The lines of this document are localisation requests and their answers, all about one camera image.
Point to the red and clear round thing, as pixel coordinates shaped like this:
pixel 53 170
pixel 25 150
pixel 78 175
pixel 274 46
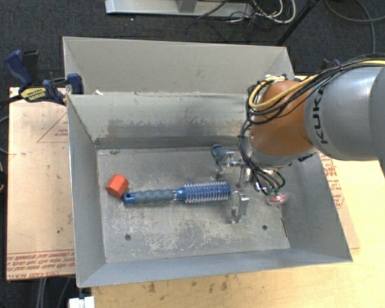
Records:
pixel 277 199

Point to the grey metal bin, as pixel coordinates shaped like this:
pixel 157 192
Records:
pixel 167 229

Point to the orange block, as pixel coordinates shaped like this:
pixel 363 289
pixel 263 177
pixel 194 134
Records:
pixel 116 185

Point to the blue round hairbrush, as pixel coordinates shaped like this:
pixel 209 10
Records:
pixel 186 192

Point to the dark grey-blue small cylinder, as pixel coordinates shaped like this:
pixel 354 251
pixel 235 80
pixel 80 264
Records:
pixel 219 152

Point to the brown cardboard board red print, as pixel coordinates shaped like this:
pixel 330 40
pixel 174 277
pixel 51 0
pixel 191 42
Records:
pixel 38 178

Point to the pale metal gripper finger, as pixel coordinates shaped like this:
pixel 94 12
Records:
pixel 233 159
pixel 242 197

